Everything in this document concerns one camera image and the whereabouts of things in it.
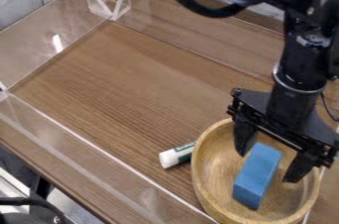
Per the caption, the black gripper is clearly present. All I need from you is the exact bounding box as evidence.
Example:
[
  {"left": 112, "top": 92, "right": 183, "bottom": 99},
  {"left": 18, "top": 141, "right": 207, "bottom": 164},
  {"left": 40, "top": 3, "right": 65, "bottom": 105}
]
[{"left": 227, "top": 88, "right": 339, "bottom": 168}]

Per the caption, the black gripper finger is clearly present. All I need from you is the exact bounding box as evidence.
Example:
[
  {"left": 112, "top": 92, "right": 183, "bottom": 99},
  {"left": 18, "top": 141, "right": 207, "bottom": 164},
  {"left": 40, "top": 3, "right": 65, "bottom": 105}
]
[{"left": 283, "top": 152, "right": 317, "bottom": 183}]

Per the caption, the blue rectangular block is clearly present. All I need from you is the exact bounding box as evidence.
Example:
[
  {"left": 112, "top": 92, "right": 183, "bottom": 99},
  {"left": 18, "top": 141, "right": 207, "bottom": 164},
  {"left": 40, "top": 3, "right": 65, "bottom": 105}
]
[{"left": 232, "top": 143, "right": 281, "bottom": 210}]

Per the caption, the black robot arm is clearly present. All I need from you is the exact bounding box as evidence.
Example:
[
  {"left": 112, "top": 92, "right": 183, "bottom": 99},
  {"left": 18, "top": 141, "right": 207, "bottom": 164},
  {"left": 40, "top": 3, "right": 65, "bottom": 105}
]
[{"left": 176, "top": 0, "right": 339, "bottom": 183}]

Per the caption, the brown wooden bowl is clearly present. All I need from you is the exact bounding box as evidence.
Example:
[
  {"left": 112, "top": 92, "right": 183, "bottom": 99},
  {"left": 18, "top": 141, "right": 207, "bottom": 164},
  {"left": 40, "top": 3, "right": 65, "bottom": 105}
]
[{"left": 191, "top": 119, "right": 320, "bottom": 224}]

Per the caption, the white green glue stick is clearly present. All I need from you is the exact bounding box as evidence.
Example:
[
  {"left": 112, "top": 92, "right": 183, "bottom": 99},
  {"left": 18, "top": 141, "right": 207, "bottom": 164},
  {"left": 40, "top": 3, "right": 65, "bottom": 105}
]
[{"left": 158, "top": 142, "right": 196, "bottom": 168}]

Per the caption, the black metal stand base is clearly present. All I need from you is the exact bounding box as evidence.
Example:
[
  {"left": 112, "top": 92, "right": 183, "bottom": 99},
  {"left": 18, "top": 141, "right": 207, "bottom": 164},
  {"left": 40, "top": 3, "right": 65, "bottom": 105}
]
[{"left": 0, "top": 198, "right": 72, "bottom": 224}]

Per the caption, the clear acrylic barrier wall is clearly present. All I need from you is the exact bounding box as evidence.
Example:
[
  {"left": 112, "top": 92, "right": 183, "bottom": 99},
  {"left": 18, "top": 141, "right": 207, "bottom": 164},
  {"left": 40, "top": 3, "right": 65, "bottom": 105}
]
[{"left": 0, "top": 0, "right": 339, "bottom": 224}]

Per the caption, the black cable loop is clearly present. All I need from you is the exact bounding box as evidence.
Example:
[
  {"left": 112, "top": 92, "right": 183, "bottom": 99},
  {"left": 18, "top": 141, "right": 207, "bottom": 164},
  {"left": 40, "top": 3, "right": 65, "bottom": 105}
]
[{"left": 0, "top": 197, "right": 68, "bottom": 224}]

